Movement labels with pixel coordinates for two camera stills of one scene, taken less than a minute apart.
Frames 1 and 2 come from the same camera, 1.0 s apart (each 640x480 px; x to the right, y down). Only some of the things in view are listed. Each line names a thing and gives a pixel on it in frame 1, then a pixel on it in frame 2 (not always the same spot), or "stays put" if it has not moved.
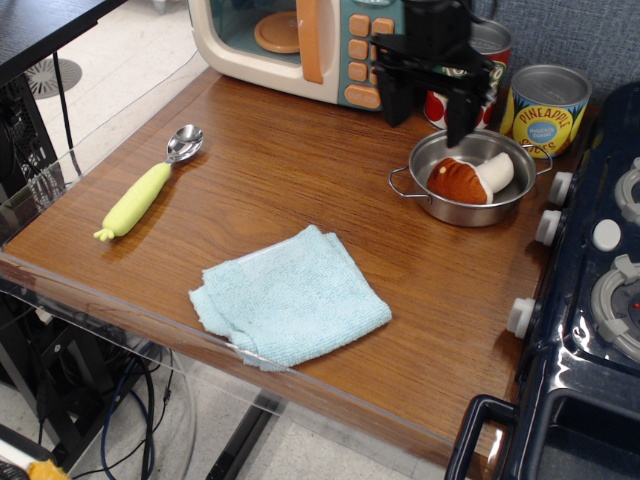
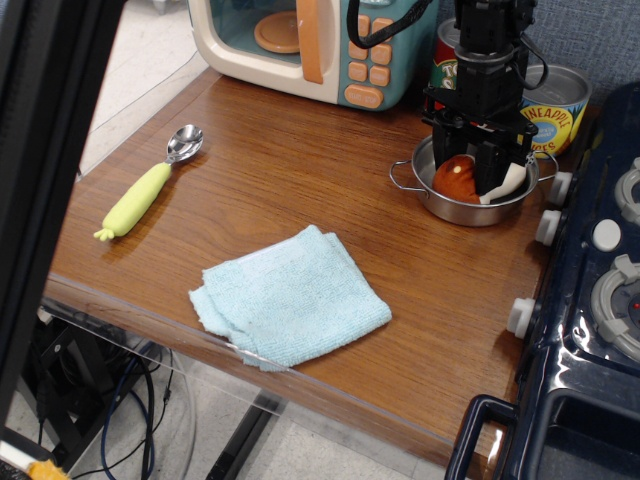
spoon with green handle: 183,143 stays put
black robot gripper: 435,48 → 486,106
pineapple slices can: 545,107 stays put
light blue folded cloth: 288,301 stays put
